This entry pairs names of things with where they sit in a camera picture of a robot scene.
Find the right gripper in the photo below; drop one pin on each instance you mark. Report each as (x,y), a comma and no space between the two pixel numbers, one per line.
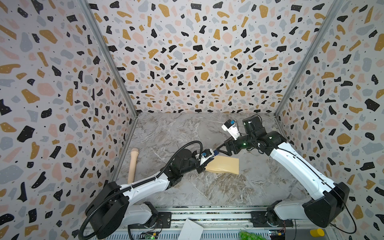
(229,144)

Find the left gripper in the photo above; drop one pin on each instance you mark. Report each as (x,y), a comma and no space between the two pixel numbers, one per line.
(201,167)

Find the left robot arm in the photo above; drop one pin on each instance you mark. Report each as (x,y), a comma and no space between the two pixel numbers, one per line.
(116,205)

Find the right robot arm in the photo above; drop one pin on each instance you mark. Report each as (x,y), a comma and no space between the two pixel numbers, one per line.
(327,199)

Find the wooden roller pin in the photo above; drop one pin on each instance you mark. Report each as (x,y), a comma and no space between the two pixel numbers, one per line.
(133,163)

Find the white paper sheet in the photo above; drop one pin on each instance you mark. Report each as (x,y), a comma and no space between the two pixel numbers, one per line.
(191,231)

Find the green plastic object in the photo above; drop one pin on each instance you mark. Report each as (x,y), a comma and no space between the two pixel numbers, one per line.
(250,236)

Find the right circuit board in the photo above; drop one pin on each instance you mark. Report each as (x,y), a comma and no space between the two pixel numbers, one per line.
(277,235)

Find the small circuit board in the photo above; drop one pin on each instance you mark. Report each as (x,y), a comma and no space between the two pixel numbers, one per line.
(148,235)

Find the yellow round object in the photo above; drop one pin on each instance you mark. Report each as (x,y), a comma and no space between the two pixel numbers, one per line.
(317,233)

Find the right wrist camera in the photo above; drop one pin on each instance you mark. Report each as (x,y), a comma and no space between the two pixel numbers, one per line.
(231,127)

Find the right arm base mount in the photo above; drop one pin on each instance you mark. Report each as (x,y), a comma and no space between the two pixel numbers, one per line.
(266,219)

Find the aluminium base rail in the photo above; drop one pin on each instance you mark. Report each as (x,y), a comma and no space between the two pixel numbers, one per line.
(219,223)

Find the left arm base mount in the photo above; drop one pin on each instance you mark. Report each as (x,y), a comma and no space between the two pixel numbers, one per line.
(160,220)

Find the right aluminium corner post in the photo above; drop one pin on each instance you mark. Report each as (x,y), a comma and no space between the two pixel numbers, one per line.
(331,14)

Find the aluminium corner post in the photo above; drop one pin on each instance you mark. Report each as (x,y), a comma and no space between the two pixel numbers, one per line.
(86,10)
(331,14)

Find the left aluminium corner post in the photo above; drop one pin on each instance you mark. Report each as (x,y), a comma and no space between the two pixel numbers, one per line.
(86,10)

